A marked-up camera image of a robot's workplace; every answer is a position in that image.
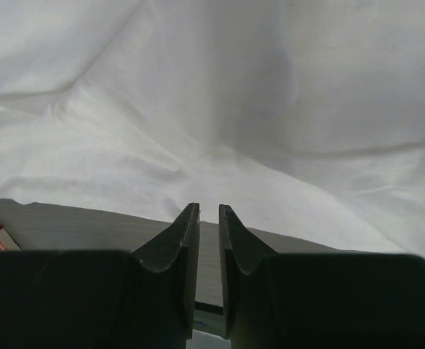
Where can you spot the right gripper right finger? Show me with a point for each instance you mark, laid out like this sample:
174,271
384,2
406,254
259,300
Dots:
317,300

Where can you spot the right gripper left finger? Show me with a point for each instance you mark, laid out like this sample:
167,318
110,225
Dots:
103,298

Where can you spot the white t shirt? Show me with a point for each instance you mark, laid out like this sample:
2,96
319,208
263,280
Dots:
308,117

